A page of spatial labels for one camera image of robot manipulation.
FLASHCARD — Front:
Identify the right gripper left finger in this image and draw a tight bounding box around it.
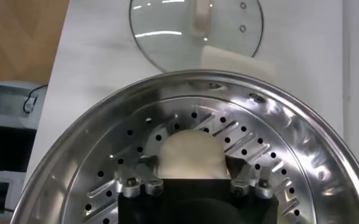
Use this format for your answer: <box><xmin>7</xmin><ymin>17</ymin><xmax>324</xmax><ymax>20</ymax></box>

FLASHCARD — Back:
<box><xmin>118</xmin><ymin>156</ymin><xmax>165</xmax><ymax>198</ymax></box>

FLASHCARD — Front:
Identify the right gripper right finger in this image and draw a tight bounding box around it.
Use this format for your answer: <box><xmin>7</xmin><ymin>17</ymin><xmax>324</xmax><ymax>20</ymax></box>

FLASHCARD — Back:
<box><xmin>227</xmin><ymin>158</ymin><xmax>274</xmax><ymax>198</ymax></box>

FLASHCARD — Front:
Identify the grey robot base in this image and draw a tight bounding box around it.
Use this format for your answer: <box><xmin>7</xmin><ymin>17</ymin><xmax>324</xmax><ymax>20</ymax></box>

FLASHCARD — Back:
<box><xmin>0</xmin><ymin>80</ymin><xmax>49</xmax><ymax>222</ymax></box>

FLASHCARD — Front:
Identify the steel steamer pot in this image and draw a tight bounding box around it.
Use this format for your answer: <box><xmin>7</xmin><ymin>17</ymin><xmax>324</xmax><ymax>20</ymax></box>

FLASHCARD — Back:
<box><xmin>201</xmin><ymin>45</ymin><xmax>277</xmax><ymax>85</ymax></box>

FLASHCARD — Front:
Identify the white steamed baozi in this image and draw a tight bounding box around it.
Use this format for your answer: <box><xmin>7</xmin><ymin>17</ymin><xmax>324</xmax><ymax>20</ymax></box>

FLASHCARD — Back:
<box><xmin>157</xmin><ymin>129</ymin><xmax>230</xmax><ymax>180</ymax></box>

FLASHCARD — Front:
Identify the glass pot lid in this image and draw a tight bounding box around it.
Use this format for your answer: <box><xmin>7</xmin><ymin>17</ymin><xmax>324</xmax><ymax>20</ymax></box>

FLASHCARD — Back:
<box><xmin>129</xmin><ymin>0</ymin><xmax>265</xmax><ymax>73</ymax></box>

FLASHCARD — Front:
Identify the steel steamer basket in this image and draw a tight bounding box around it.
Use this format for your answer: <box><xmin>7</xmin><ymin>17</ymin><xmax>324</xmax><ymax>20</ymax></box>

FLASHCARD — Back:
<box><xmin>10</xmin><ymin>69</ymin><xmax>359</xmax><ymax>224</ymax></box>

